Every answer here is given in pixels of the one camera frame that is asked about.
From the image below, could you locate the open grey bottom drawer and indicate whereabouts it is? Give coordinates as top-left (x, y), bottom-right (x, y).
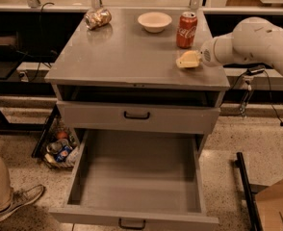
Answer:
top-left (50, 130), bottom-right (219, 231)

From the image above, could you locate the closed grey middle drawer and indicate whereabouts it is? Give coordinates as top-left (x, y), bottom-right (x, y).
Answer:
top-left (57, 101), bottom-right (220, 134)

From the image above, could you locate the wire basket of cans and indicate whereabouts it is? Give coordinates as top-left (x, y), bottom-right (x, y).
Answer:
top-left (41, 117), bottom-right (79, 169)

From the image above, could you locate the black power adapter with cable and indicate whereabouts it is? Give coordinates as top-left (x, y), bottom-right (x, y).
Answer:
top-left (231, 64), bottom-right (283, 132)

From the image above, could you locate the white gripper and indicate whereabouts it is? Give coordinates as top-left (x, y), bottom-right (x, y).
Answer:
top-left (176, 37), bottom-right (226, 68)

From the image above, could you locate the cardboard box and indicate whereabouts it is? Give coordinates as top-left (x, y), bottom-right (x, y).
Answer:
top-left (255, 179), bottom-right (283, 231)

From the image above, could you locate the black metal frame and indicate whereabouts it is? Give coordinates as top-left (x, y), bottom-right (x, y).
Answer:
top-left (235, 152), bottom-right (263, 231)

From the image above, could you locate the grey drawer cabinet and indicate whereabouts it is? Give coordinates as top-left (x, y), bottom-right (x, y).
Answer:
top-left (44, 6), bottom-right (231, 142)

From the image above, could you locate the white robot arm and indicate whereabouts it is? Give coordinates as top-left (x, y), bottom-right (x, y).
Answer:
top-left (176, 17), bottom-right (283, 76)

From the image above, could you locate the white bowl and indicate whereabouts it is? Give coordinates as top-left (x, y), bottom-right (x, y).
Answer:
top-left (138, 12), bottom-right (172, 33)

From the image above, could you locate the red Coca-Cola can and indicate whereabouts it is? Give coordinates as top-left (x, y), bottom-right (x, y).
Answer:
top-left (176, 12), bottom-right (197, 49)

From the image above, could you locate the crushed tan can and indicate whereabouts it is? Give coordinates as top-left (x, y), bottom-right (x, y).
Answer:
top-left (84, 8), bottom-right (112, 30)

